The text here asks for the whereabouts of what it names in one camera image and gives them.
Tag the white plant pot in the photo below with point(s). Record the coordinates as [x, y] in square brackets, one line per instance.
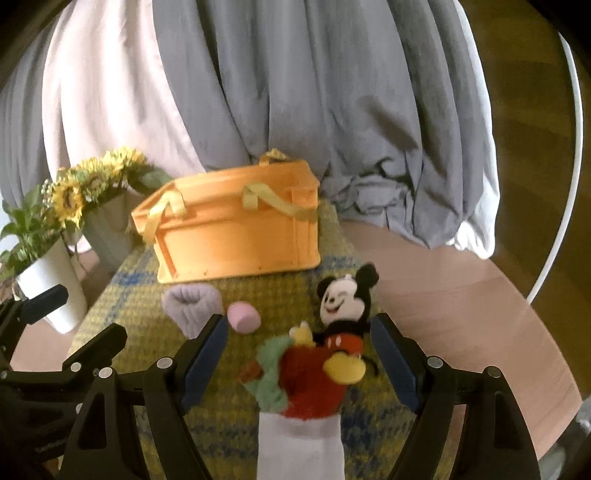
[53, 286]

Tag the green leafy plant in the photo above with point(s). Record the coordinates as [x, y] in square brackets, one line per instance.
[27, 230]

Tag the grey ribbed vase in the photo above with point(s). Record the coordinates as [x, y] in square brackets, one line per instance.
[111, 230]

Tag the mouse plush toy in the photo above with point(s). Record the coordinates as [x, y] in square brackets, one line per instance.
[344, 304]

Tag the white curtain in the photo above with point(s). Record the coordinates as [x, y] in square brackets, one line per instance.
[480, 184]

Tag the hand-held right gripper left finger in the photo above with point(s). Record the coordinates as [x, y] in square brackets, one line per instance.
[205, 362]

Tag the purple knitted sock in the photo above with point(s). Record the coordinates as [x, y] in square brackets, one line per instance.
[191, 309]

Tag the white hoop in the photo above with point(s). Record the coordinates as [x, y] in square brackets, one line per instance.
[570, 152]

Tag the yellow blue plaid mat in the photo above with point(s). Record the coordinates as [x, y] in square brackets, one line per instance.
[134, 318]

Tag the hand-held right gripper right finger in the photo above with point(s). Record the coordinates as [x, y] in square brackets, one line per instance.
[392, 364]

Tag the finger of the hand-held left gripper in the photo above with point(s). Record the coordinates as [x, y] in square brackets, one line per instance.
[44, 302]
[101, 344]

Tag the sunflower bouquet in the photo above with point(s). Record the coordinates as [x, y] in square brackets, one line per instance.
[87, 182]

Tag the small yellow plush toy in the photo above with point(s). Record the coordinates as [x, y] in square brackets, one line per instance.
[302, 334]

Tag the red green white sock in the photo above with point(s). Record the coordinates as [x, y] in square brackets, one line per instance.
[309, 387]

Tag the grey curtain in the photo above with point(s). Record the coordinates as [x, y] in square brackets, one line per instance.
[300, 83]

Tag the pink soft marshmallow toy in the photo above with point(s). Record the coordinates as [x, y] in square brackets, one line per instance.
[244, 318]

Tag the pale pink curtain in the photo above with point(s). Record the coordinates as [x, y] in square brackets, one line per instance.
[106, 83]

